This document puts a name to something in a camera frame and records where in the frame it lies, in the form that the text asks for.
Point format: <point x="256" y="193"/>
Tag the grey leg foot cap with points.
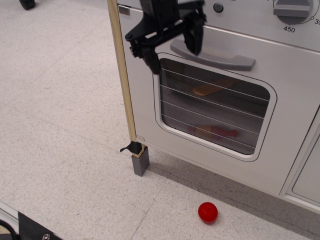
<point x="141" y="164"/>

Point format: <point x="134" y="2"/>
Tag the red toy ball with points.
<point x="208" y="212"/>

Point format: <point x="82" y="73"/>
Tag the white toy oven door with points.
<point x="212" y="105"/>

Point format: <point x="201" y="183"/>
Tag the red toy ketchup bottle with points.
<point x="209" y="132"/>

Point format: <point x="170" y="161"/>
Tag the wooden toy knife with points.
<point x="216" y="86"/>

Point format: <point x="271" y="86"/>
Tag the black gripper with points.
<point x="162" y="21"/>

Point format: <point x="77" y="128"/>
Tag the grey temperature knob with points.
<point x="292" y="12"/>

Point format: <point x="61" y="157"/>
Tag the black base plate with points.
<point x="29" y="229"/>

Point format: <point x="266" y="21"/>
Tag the black caster wheel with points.
<point x="27" y="4"/>

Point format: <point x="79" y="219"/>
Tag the grey round button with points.
<point x="218" y="7"/>

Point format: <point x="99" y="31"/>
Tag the white cabinet door right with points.
<point x="307" y="184"/>

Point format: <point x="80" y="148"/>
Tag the grey oven door handle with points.
<point x="235" y="63"/>

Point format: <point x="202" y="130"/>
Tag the white toy kitchen body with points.
<point x="275" y="75"/>

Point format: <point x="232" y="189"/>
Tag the black tape strip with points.
<point x="134" y="147"/>

